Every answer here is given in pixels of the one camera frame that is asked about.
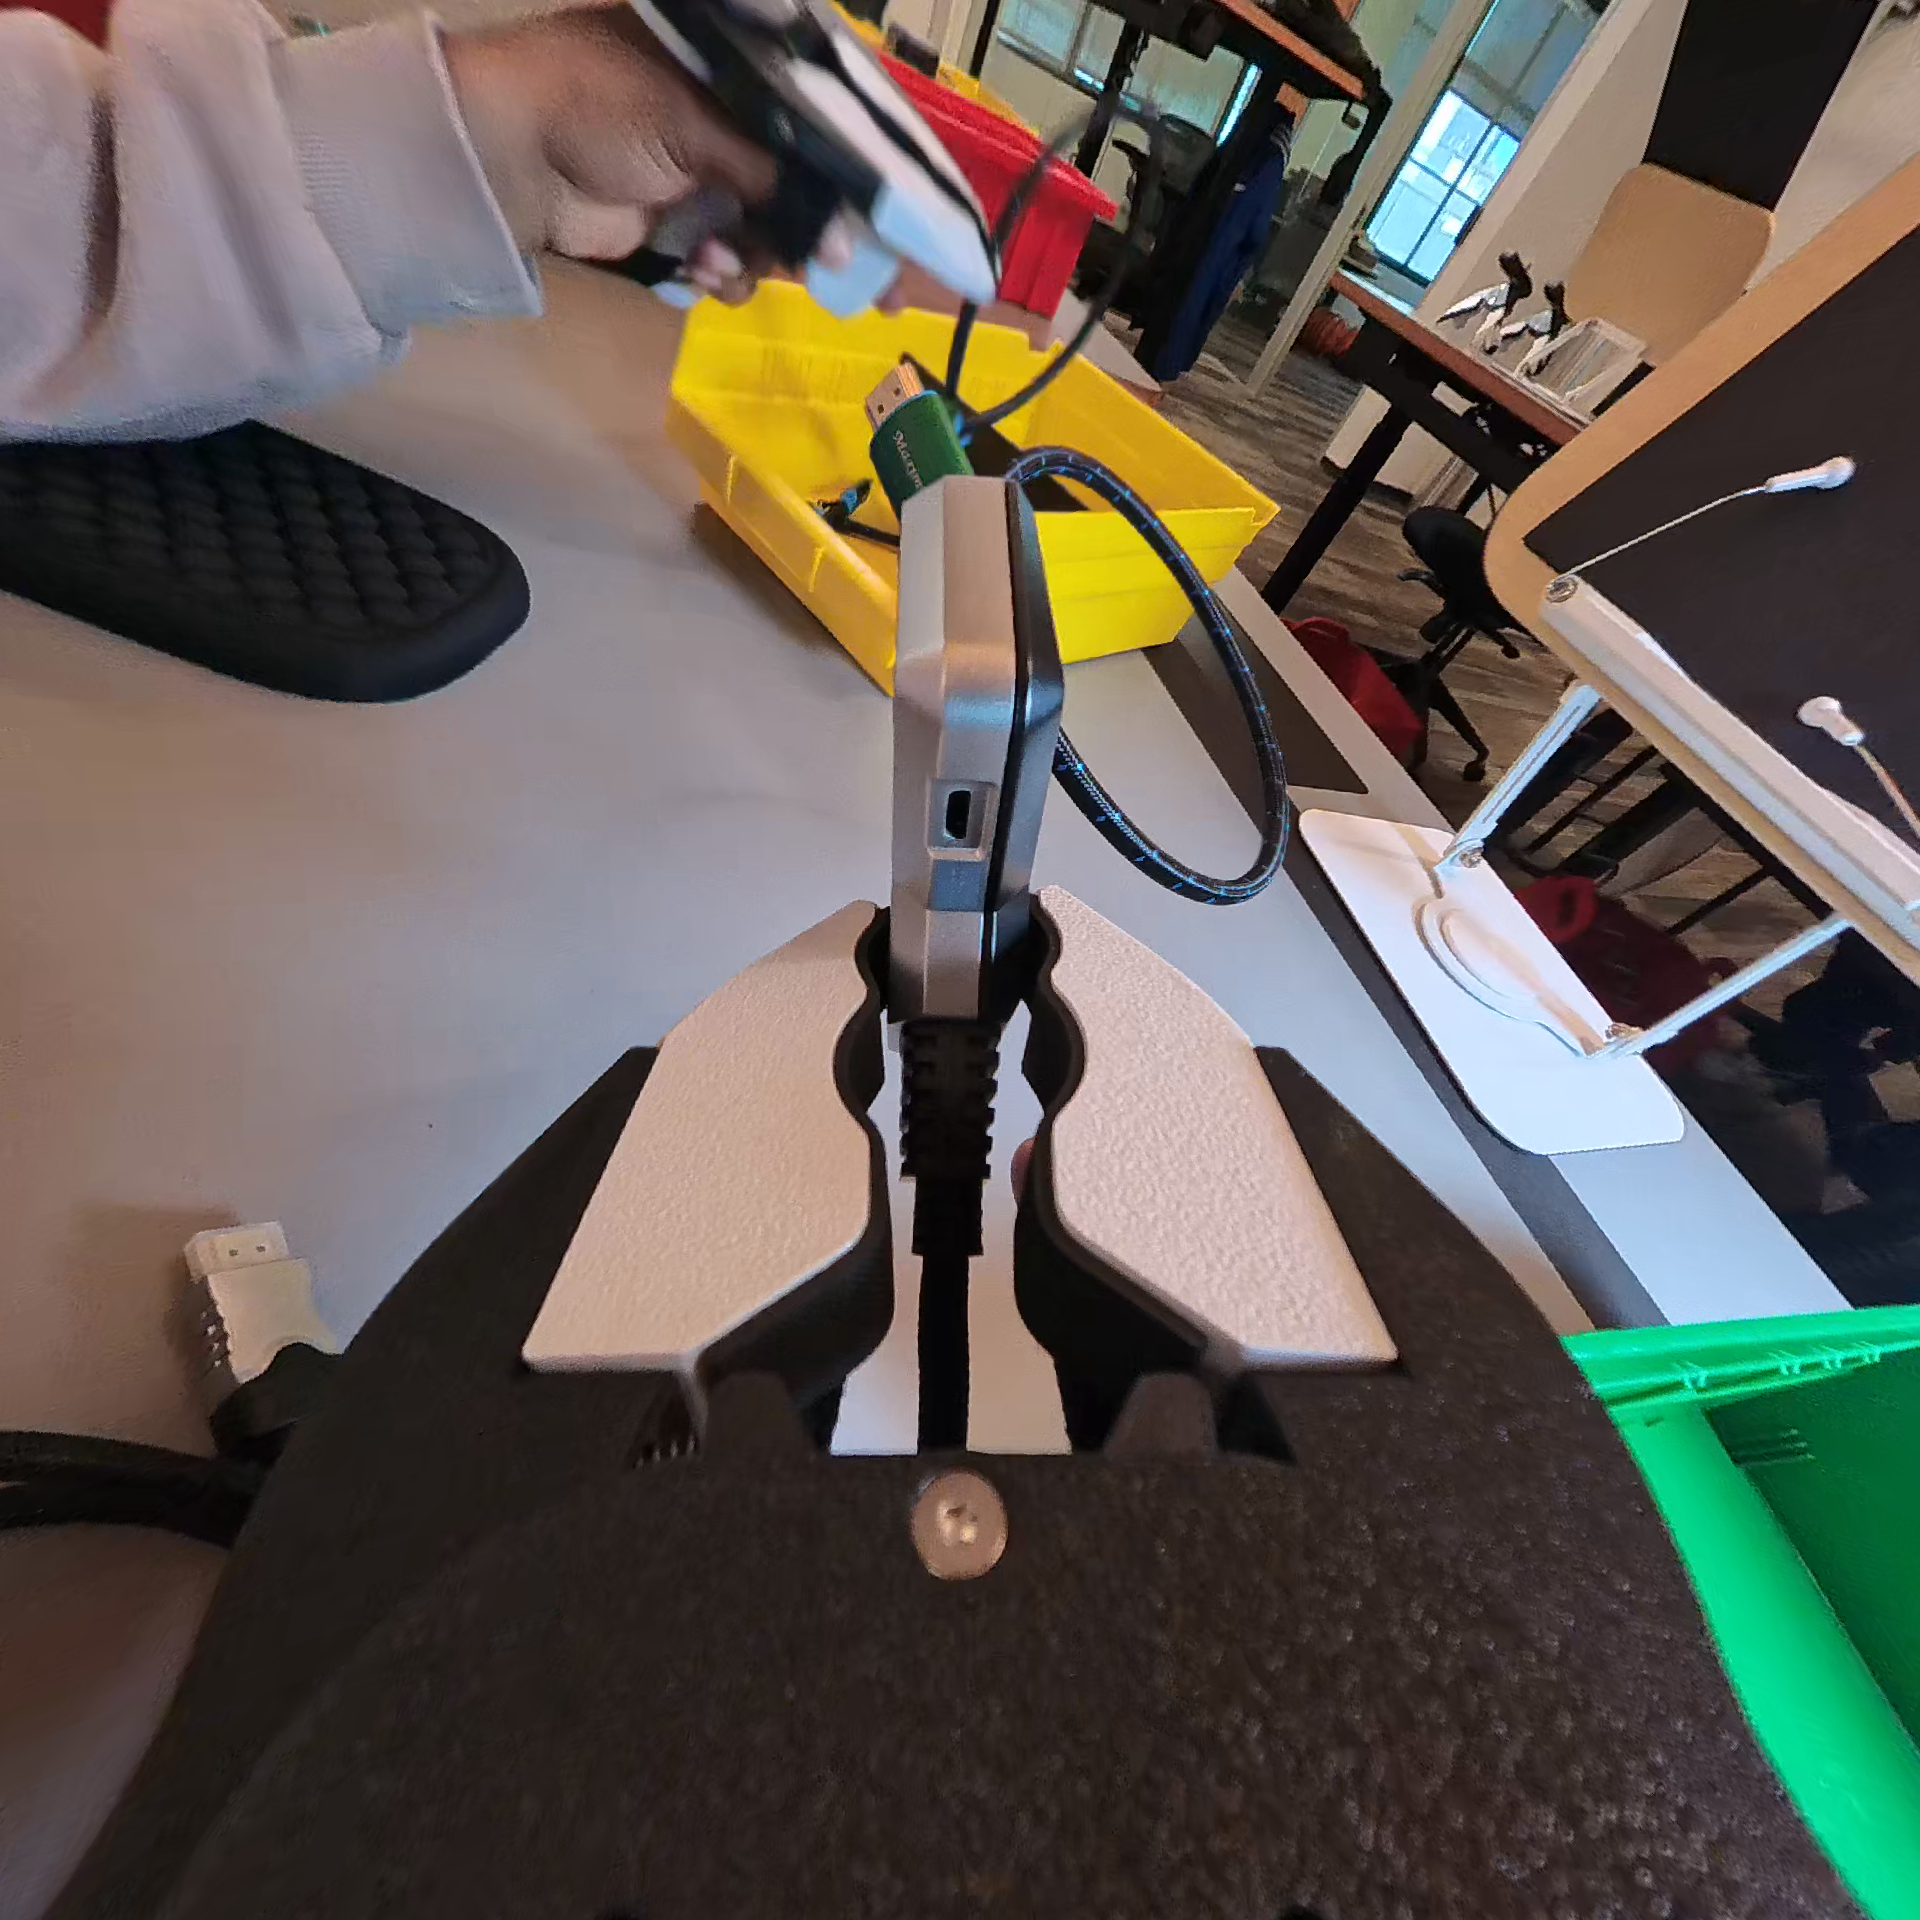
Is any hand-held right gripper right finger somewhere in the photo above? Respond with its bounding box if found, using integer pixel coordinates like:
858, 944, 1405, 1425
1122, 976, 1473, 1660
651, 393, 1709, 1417
1015, 884, 1401, 1377

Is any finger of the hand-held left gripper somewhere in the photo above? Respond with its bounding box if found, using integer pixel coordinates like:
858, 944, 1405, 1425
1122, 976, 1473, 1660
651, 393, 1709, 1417
817, 22, 1003, 304
802, 224, 904, 318

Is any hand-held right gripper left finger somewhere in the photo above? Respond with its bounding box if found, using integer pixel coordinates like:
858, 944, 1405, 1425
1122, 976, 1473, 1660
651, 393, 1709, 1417
521, 896, 898, 1377

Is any yellow plastic bin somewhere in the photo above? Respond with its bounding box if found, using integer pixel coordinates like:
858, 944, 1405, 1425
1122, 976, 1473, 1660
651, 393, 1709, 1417
664, 276, 1280, 696

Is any thin black cable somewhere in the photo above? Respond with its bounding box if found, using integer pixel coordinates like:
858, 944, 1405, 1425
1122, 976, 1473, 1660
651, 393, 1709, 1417
944, 106, 1126, 449

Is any black cable with white plug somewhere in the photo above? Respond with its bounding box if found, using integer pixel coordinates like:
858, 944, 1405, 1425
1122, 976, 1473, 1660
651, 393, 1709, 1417
0, 478, 1069, 1547

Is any green plastic bin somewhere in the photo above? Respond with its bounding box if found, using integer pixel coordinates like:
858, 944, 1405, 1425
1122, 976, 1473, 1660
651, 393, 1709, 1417
1563, 1308, 1920, 1920

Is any person's left forearm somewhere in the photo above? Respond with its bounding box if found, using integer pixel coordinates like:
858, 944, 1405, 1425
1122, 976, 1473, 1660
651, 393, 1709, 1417
0, 0, 544, 444

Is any person's left hand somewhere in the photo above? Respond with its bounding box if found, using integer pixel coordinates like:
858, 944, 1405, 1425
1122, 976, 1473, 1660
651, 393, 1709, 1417
441, 22, 771, 261

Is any red plastic bin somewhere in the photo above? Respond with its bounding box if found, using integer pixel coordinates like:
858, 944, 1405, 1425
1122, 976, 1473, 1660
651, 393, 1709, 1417
878, 52, 1121, 318

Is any blue hanging jacket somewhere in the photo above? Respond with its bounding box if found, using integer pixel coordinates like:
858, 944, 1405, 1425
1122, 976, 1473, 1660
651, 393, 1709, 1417
1154, 142, 1291, 378

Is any white board stand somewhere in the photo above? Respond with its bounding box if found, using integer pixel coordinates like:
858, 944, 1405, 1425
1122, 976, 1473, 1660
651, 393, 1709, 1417
1296, 576, 1920, 1157

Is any red bag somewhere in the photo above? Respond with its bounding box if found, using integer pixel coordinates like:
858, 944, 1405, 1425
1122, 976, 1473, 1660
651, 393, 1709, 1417
1515, 877, 1720, 1058
1287, 614, 1426, 768

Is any background wooden desk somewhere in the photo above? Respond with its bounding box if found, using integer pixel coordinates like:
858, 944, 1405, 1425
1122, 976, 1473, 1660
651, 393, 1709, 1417
1261, 270, 1614, 601

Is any black office chair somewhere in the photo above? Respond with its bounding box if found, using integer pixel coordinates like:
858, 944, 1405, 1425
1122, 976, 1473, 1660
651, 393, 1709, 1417
1401, 504, 1547, 781

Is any black mesh wrist rest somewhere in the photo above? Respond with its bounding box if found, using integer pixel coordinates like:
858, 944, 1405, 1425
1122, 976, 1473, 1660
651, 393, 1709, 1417
0, 421, 536, 704

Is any white tethered peg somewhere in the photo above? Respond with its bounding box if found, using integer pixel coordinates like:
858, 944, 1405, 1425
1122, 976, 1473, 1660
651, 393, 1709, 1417
1559, 457, 1859, 587
1798, 696, 1920, 841

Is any black board with wooden rim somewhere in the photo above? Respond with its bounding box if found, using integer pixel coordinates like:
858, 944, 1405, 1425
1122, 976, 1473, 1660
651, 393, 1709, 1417
1486, 152, 1920, 985

